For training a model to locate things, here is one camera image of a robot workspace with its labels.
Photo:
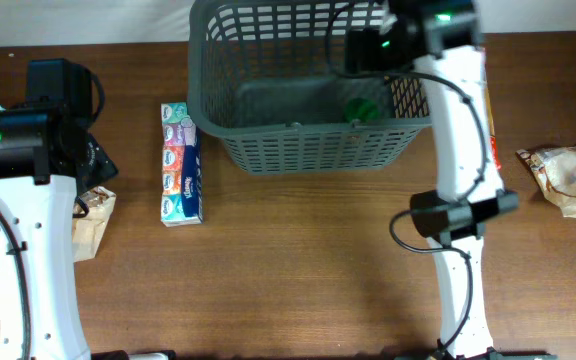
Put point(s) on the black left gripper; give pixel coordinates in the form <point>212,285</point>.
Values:
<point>108,169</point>

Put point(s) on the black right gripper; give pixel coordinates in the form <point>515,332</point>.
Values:
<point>372,42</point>

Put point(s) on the green lid jar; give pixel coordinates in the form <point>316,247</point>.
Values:
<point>360,110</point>

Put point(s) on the beige snack bag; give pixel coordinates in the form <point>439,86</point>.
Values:
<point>554,170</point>
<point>91,214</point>

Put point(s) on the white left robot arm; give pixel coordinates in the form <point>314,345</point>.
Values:
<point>48,159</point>

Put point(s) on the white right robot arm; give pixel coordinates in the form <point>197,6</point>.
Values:
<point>440,44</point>

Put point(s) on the grey plastic mesh basket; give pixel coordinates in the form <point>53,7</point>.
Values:
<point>263,78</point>

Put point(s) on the red orange pasta packet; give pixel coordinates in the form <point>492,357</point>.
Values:
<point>488,109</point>

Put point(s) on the Kleenex tissue multipack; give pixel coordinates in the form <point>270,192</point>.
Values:
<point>181,201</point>

